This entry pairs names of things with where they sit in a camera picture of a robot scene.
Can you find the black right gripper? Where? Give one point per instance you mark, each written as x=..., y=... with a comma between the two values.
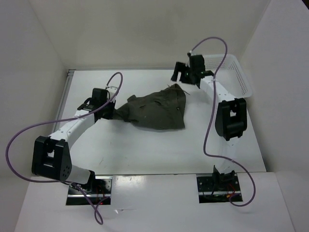
x=180, y=67

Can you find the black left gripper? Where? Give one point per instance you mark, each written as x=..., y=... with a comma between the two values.
x=108, y=116

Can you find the olive green shorts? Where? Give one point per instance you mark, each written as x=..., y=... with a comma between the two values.
x=163, y=110

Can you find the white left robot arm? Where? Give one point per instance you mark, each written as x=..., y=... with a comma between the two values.
x=85, y=117

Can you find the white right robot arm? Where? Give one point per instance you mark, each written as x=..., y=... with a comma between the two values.
x=228, y=114

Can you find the white plastic basket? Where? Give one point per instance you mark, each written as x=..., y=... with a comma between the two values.
x=230, y=74

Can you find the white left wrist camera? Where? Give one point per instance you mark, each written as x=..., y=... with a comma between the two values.
x=112, y=92

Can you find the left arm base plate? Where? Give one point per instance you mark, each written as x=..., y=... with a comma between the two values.
x=100, y=193

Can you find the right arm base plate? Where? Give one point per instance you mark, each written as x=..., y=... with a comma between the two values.
x=209, y=192

